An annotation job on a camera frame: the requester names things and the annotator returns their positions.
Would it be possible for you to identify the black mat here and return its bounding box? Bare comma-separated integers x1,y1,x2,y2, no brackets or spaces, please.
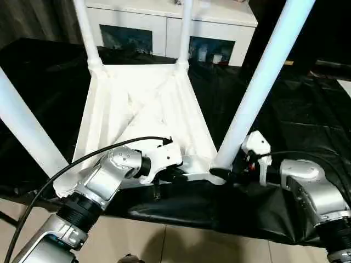
0,37,351,246

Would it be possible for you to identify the white plastic table leg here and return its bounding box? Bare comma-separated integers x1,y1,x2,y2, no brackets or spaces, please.
73,0,105,76
0,67,71,178
175,0,195,73
212,0,317,171

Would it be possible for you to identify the white sideboard with glass doors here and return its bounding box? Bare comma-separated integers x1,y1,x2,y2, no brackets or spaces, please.
85,0,258,67

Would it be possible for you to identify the grey curtain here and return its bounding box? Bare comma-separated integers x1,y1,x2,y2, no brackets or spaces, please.
0,0,91,49

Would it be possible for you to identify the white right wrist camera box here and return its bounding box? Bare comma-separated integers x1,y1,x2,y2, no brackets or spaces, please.
241,130,274,188

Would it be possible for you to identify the white plastic table top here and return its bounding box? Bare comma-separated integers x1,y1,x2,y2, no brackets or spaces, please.
54,60,228,200

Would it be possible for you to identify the black cabinet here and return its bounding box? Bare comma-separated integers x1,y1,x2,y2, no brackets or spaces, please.
244,0,351,77

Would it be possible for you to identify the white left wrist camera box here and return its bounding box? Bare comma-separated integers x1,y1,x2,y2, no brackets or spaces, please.
139,139,184,185

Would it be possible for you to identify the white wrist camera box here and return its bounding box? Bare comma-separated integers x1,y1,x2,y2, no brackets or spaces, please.
241,130,274,188
139,139,184,185

